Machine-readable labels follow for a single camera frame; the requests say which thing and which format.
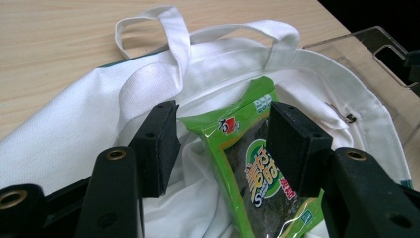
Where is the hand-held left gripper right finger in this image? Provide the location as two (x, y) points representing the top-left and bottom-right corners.
(265, 101), (420, 238)

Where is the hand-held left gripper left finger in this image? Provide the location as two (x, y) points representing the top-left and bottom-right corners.
(74, 100), (181, 238)

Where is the green seaweed snack packet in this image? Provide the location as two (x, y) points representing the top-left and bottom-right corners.
(177, 76), (326, 238)

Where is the white canvas tote bag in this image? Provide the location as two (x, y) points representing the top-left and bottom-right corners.
(0, 5), (414, 238)

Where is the clear plastic tray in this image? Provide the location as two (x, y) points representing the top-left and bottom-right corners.
(302, 25), (420, 147)

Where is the dark object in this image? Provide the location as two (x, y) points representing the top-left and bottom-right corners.
(405, 49), (420, 83)

